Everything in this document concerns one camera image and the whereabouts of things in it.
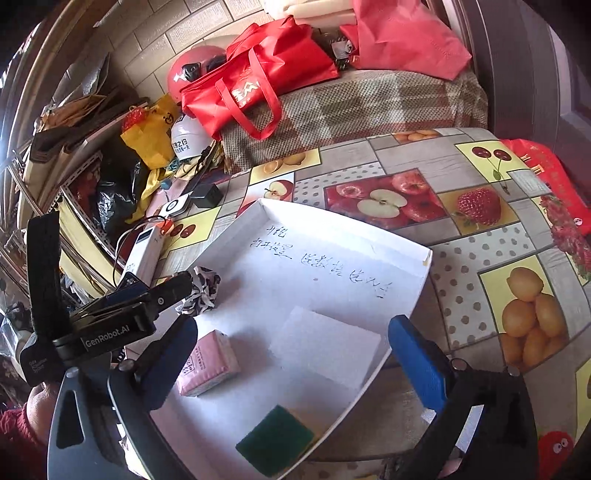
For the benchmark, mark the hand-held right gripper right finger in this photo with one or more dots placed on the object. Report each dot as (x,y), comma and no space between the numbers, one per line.
(415,364)

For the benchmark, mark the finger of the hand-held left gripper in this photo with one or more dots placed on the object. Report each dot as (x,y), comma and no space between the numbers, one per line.
(173,288)
(131,288)

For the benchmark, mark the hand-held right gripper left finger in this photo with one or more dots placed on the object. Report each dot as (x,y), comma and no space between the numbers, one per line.
(171,360)

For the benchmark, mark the black and white scrunchie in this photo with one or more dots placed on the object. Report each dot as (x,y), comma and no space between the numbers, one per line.
(205,288)

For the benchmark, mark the pink tissue pack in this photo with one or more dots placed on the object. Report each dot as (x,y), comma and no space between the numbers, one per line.
(207,364)

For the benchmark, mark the white cardboard box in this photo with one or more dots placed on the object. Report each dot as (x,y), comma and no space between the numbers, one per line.
(300,258)

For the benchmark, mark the green and yellow sponge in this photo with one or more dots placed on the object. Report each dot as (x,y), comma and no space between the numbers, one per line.
(272,443)

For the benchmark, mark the person's left forearm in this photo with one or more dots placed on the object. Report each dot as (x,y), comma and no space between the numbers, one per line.
(21,447)

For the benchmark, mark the person's left hand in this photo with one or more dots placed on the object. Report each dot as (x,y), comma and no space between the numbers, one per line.
(39,401)

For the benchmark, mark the white power bank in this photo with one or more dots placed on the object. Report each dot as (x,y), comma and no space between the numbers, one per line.
(143,254)

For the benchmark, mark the white round-dial device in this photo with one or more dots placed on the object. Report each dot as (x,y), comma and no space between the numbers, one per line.
(173,207)

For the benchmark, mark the fruit print tablecloth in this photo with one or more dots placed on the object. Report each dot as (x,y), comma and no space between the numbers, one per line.
(461,286)

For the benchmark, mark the black plastic bag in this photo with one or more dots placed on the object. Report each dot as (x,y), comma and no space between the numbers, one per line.
(115,194)

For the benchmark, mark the black charger adapter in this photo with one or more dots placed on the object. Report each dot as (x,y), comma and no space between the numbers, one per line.
(205,196)

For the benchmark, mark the metal shelf rack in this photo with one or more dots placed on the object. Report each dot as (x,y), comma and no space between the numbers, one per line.
(78,166)

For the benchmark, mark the white helmet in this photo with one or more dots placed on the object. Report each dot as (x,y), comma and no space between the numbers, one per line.
(189,138)

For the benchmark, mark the yellow plastic bag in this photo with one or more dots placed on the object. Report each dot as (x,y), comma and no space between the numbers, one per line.
(152,134)

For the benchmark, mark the red figure with eyes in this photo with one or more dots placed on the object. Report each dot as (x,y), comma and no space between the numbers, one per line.
(554,454)

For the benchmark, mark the red plush ornament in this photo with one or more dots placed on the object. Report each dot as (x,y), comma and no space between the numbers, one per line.
(133,120)

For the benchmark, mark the brown paper bags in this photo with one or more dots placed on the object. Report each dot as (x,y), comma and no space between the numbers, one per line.
(83,120)

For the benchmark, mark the silver foil bag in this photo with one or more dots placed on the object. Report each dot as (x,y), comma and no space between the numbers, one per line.
(78,83)

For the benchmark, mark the glossy red shopping bag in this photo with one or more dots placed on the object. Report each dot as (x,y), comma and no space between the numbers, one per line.
(258,78)

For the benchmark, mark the red printed gift bag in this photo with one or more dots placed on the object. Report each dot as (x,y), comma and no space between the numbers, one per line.
(554,184)

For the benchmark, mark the red helmet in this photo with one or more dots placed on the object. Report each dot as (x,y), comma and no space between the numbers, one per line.
(203,55)

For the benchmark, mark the plaid blanket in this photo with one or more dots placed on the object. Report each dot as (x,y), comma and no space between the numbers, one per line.
(369,106)

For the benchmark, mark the dark bottle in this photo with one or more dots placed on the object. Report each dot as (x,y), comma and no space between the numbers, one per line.
(339,48)

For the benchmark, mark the cream folded cloth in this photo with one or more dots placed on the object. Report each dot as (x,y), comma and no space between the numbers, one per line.
(314,9)

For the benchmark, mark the dark brown door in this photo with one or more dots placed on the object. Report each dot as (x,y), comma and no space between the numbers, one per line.
(531,69)

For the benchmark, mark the pink-red non-woven bag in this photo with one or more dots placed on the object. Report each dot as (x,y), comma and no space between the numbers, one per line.
(406,37)

